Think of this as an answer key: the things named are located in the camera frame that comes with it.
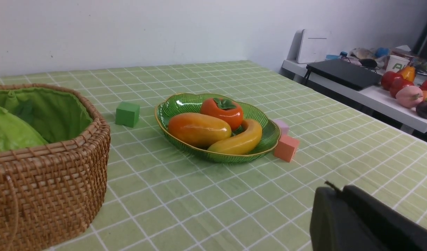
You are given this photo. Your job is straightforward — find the green checkered tablecloth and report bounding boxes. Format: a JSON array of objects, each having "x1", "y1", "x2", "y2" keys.
[{"x1": 0, "y1": 61, "x2": 427, "y2": 251}]

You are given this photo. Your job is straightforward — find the orange yellow mango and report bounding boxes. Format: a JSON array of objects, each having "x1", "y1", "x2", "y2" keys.
[{"x1": 167, "y1": 113, "x2": 232, "y2": 148}]

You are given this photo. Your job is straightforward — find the black laptop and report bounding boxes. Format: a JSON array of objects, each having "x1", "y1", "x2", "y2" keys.
[{"x1": 303, "y1": 59, "x2": 382, "y2": 91}]

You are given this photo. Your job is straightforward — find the pink lilac foam cube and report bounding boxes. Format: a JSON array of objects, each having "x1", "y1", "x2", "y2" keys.
[{"x1": 273, "y1": 119, "x2": 290, "y2": 135}]

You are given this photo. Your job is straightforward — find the pink toy peach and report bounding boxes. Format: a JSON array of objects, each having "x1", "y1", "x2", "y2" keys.
[{"x1": 396, "y1": 85, "x2": 424, "y2": 109}]

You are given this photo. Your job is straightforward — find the yellow banana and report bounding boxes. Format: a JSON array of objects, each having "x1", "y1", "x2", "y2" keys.
[{"x1": 207, "y1": 119, "x2": 262, "y2": 155}]

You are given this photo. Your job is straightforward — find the dark purple toy fruit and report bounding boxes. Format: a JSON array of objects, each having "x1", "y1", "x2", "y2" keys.
[{"x1": 415, "y1": 98, "x2": 427, "y2": 120}]

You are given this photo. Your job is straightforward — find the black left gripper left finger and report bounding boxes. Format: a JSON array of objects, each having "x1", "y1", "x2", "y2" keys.
[{"x1": 309, "y1": 181, "x2": 388, "y2": 251}]

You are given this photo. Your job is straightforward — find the green glass leaf plate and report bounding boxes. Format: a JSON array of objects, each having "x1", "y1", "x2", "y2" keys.
[{"x1": 155, "y1": 93, "x2": 282, "y2": 163}]

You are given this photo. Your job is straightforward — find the woven wicker basket green lining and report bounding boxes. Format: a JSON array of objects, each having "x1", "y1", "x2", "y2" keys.
[{"x1": 0, "y1": 84, "x2": 111, "y2": 251}]

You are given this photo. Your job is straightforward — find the green foam cube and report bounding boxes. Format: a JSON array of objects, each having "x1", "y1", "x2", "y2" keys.
[{"x1": 115, "y1": 101, "x2": 140, "y2": 128}]

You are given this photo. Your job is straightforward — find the white box device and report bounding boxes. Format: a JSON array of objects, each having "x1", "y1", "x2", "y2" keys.
[{"x1": 296, "y1": 29, "x2": 331, "y2": 64}]

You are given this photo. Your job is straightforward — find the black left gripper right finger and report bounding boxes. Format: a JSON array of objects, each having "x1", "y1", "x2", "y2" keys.
[{"x1": 341, "y1": 185, "x2": 427, "y2": 251}]

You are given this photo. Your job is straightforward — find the white side table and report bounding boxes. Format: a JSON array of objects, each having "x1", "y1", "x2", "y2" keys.
[{"x1": 282, "y1": 59, "x2": 427, "y2": 134}]

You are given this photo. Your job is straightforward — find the orange persimmon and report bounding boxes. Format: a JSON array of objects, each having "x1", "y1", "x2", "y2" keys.
[{"x1": 200, "y1": 97, "x2": 244, "y2": 131}]

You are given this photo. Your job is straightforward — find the white paper cup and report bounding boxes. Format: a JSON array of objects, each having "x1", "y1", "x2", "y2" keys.
[{"x1": 385, "y1": 55, "x2": 410, "y2": 73}]

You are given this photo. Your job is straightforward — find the salmon pink foam cube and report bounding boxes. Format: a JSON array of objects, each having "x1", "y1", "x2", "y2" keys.
[{"x1": 274, "y1": 135, "x2": 300, "y2": 162}]

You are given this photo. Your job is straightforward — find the red toy apple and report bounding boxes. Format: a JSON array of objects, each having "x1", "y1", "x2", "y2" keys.
[{"x1": 380, "y1": 71, "x2": 414, "y2": 98}]

